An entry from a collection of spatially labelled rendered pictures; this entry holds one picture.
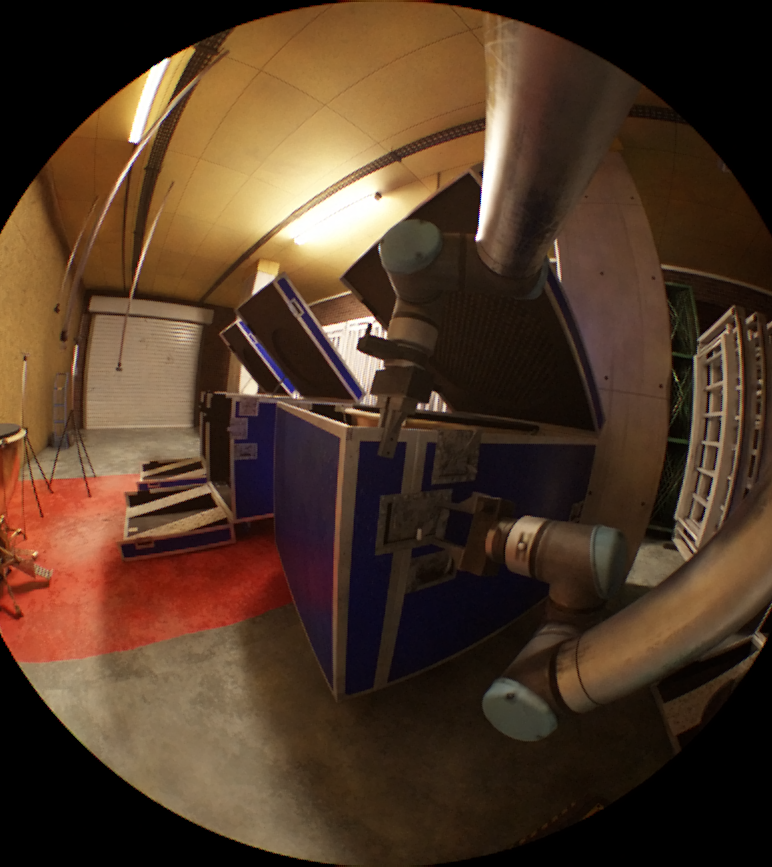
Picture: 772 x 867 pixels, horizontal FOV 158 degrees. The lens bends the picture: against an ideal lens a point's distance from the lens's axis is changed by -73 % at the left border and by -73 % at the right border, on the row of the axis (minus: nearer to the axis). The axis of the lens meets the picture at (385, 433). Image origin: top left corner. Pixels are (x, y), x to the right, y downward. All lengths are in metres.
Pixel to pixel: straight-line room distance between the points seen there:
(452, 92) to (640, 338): 2.02
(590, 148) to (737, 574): 0.28
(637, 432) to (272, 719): 1.95
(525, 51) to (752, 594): 0.32
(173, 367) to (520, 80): 7.61
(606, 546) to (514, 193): 0.36
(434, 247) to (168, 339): 7.46
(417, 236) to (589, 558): 0.46
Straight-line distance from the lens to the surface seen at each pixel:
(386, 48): 2.36
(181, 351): 7.68
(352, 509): 0.49
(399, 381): 0.45
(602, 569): 0.36
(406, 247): 0.40
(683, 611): 0.26
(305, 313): 1.96
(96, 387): 7.65
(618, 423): 1.61
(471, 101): 2.53
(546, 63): 0.17
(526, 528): 0.42
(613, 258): 1.89
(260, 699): 1.16
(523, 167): 0.22
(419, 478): 0.54
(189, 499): 2.44
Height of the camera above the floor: 1.00
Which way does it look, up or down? 7 degrees down
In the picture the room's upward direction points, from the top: 6 degrees clockwise
